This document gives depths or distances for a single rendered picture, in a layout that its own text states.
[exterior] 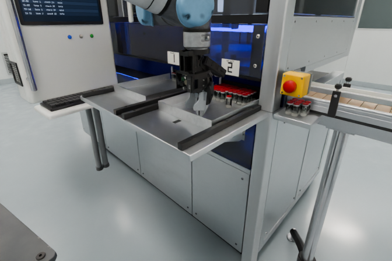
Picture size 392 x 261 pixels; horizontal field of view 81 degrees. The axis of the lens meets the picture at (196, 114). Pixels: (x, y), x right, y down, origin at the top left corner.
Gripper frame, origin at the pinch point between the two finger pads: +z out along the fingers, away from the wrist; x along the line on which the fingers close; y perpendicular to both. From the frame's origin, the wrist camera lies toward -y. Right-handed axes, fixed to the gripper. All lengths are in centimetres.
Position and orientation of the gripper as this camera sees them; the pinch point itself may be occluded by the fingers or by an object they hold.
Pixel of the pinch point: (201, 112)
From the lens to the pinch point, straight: 72.6
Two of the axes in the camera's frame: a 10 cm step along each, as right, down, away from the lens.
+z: 0.0, 9.2, 3.8
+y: -7.0, 2.7, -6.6
